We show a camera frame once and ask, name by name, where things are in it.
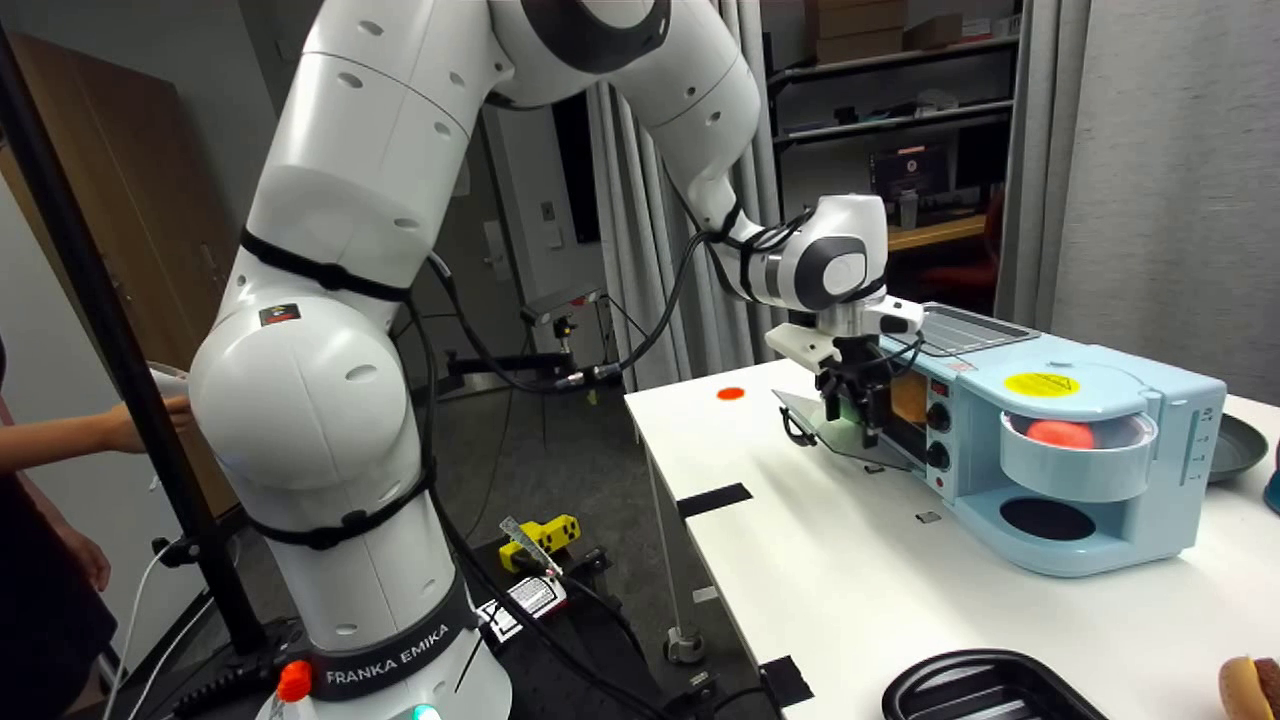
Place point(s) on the clear toy oven door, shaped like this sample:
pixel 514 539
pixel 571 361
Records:
pixel 853 456

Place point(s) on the brown toy bread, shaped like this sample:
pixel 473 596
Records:
pixel 1250 689

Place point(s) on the person left hand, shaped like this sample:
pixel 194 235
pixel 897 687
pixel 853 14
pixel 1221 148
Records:
pixel 159 418

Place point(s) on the person dark clothed body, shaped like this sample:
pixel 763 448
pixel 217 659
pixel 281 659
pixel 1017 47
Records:
pixel 47 615

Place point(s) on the silver camera device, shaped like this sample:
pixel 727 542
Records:
pixel 564 327

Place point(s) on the black plastic tray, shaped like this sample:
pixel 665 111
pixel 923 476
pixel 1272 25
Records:
pixel 985 687

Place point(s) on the red toy food piece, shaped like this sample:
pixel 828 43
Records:
pixel 1061 434

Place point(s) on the person left forearm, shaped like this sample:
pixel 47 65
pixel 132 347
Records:
pixel 63 437

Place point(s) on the blue cup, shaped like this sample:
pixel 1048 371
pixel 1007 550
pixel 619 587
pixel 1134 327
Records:
pixel 1272 483

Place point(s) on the yellow clamp tool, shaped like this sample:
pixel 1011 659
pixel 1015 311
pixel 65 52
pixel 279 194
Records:
pixel 547 533

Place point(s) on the grey bowl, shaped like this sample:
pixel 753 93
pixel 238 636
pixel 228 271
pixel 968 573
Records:
pixel 1234 448

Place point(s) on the narrow grey curtain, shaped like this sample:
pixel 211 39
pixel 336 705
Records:
pixel 1043 161

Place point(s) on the light blue toy oven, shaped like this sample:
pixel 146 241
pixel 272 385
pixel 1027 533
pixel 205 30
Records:
pixel 1066 505

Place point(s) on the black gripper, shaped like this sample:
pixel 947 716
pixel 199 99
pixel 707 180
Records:
pixel 853 361

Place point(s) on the dark storage shelf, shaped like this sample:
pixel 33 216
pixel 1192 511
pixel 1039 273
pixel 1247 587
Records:
pixel 895 120

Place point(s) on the cardboard box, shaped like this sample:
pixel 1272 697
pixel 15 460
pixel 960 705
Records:
pixel 853 25

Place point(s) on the white label card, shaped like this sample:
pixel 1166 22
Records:
pixel 510 611

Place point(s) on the grey door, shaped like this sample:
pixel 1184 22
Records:
pixel 465 301

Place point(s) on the brown wooden panel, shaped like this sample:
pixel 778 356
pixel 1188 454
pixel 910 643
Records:
pixel 146 173

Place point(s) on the thin metal table leg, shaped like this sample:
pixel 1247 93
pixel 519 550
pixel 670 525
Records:
pixel 675 587

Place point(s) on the person right hand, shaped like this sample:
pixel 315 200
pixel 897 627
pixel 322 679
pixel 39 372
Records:
pixel 87 556

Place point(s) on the wide grey curtain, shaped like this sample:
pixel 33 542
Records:
pixel 640 265

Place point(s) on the black tripod pole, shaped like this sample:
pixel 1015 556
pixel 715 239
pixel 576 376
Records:
pixel 132 372

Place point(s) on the black tape strip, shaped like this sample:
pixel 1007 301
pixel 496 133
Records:
pixel 715 503
pixel 785 680

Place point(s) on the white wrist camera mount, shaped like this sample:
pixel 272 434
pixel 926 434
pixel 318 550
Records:
pixel 800 347

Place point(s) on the orange toy ball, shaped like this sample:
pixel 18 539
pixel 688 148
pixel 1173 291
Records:
pixel 910 399

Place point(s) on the black stand bar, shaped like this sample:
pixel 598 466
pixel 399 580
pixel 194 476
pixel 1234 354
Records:
pixel 500 361

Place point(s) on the red dot sticker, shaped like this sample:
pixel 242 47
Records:
pixel 731 395

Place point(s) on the black shelf equipment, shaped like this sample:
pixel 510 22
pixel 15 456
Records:
pixel 926 165

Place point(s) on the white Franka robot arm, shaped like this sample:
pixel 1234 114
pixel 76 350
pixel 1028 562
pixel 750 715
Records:
pixel 332 385

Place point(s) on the green toy ball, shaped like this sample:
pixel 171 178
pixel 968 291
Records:
pixel 842 434

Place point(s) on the wooden desk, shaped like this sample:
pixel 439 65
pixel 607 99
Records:
pixel 940 235

